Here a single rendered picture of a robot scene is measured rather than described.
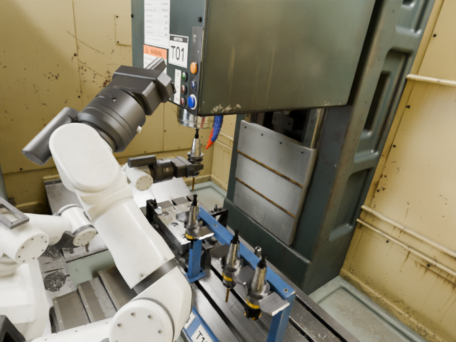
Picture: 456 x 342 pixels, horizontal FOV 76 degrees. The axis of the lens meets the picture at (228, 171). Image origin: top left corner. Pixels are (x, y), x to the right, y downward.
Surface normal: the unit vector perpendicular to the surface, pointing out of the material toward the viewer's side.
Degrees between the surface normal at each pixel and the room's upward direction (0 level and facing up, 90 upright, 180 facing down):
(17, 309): 47
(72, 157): 41
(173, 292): 36
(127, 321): 60
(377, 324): 0
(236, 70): 90
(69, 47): 90
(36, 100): 90
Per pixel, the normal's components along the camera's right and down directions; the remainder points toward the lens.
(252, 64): 0.60, 0.39
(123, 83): -0.12, -0.60
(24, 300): 0.42, -0.90
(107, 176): 0.33, -0.41
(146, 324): -0.10, -0.11
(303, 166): -0.81, 0.16
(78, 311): 0.03, -0.95
